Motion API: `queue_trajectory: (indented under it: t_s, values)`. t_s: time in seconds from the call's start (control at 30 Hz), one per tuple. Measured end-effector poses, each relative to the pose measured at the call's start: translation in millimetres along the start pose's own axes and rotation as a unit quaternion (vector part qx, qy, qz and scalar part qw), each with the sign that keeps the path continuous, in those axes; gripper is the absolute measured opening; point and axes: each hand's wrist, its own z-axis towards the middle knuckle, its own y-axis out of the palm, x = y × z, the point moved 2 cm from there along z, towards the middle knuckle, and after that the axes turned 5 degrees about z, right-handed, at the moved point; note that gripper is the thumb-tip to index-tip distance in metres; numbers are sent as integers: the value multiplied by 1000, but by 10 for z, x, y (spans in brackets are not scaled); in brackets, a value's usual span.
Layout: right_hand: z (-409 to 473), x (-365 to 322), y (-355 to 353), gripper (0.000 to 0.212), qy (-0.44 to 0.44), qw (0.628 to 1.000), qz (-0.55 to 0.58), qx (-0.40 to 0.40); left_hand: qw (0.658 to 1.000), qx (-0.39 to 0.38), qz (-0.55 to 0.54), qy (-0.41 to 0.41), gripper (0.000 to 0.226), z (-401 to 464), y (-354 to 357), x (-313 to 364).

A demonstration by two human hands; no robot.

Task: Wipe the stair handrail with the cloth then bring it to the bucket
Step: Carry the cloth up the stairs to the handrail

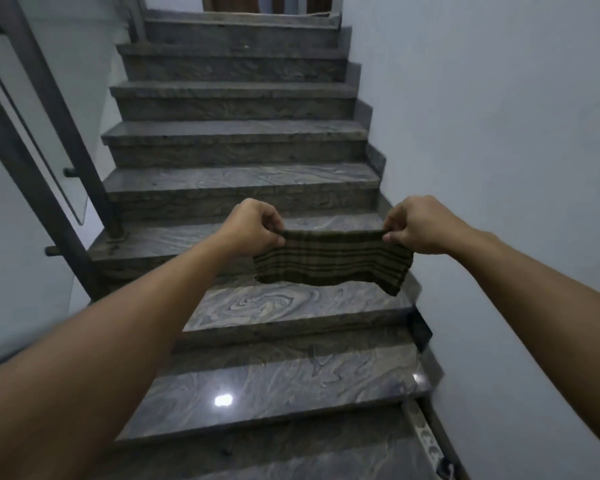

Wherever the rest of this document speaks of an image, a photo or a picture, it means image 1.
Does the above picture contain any grey marble staircase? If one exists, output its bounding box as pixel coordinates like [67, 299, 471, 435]
[82, 9, 463, 480]

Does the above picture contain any person's right hand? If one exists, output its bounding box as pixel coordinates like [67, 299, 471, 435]
[381, 196, 469, 255]

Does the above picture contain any grey metal stair railing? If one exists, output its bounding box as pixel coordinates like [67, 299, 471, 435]
[0, 0, 150, 301]

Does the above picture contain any brown wooden door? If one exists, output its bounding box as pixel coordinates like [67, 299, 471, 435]
[202, 0, 332, 15]

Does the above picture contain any green striped cloth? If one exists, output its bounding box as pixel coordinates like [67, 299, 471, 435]
[252, 229, 415, 297]

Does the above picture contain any person's left hand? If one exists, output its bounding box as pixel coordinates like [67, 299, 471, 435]
[218, 199, 287, 258]

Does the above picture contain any clear glass railing panel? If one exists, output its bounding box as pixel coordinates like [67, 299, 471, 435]
[0, 22, 89, 226]

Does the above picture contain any person's right forearm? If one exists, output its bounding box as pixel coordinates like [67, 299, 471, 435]
[445, 226, 600, 459]

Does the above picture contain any person's left forearm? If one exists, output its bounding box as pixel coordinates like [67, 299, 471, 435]
[0, 231, 255, 480]

